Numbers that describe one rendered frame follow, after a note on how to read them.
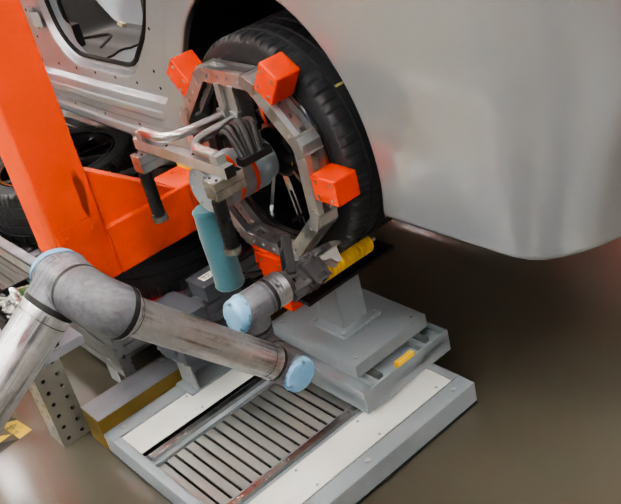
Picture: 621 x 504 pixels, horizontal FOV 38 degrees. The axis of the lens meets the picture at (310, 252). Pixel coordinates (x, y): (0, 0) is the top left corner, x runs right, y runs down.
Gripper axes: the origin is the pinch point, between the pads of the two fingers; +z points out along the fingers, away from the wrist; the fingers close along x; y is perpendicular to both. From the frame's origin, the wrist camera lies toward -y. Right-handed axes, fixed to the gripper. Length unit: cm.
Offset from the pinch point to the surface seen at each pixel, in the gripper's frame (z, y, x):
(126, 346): -37, -23, -82
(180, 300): -24, -20, -53
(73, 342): -57, -27, -55
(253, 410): -22, 19, -63
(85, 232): -40, -50, -40
